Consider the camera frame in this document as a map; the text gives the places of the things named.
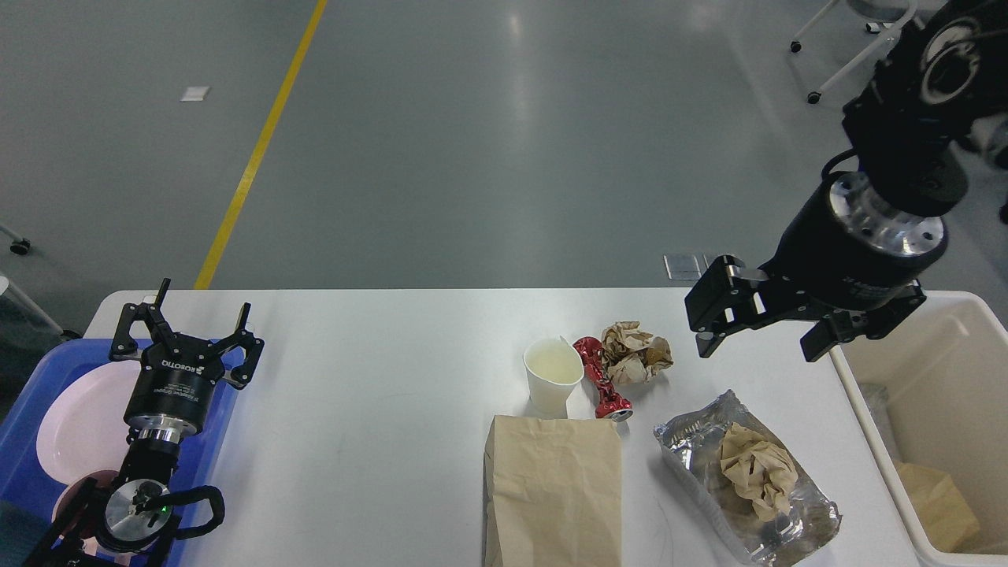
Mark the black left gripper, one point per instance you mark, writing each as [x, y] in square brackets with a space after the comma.
[173, 390]

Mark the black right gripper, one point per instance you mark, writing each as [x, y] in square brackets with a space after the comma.
[847, 248]

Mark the pink plate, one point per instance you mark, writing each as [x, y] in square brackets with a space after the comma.
[83, 431]

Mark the silver foil wrapper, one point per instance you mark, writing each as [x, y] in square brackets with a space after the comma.
[690, 446]

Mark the pink mug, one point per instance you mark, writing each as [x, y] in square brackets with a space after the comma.
[88, 542]

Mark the brown paper bag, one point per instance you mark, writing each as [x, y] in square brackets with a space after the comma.
[945, 515]
[554, 489]

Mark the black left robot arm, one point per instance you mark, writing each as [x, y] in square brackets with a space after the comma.
[138, 513]

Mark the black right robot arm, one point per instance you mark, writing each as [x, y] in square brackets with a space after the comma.
[935, 83]

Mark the right floor outlet plate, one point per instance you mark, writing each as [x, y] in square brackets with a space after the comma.
[710, 260]

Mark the floor outlet plate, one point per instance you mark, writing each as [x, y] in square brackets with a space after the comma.
[685, 267]
[710, 260]

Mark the left floor outlet plate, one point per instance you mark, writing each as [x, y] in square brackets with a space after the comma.
[685, 267]

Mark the crumpled brown paper ball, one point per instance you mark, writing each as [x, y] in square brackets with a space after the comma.
[632, 355]

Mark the crumpled paper in wrapper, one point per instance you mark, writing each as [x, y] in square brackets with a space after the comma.
[759, 470]

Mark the beige plastic bin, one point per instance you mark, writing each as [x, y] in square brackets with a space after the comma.
[935, 389]

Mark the crushed red can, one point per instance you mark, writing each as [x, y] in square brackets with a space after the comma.
[611, 405]

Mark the blue plastic tray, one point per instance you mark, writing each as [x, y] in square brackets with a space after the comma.
[29, 495]

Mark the white paper cup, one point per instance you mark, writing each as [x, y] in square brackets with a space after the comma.
[553, 369]

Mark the white office chair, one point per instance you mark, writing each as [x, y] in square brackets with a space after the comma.
[880, 24]

